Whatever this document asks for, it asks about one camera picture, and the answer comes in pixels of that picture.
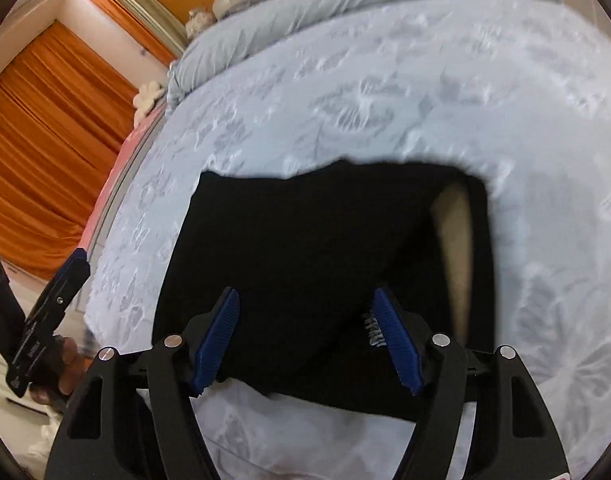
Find black pants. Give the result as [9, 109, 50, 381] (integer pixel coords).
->
[152, 160, 495, 420]

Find left hand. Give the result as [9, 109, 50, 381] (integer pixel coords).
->
[30, 337, 89, 406]

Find orange curtain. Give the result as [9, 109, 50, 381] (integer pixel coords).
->
[0, 23, 136, 280]

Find white flower cushion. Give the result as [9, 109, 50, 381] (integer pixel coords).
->
[133, 80, 165, 127]

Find white bedside ornament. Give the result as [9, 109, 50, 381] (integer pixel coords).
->
[185, 6, 216, 41]

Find butterfly print bed sheet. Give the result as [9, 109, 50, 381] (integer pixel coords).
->
[85, 0, 611, 479]

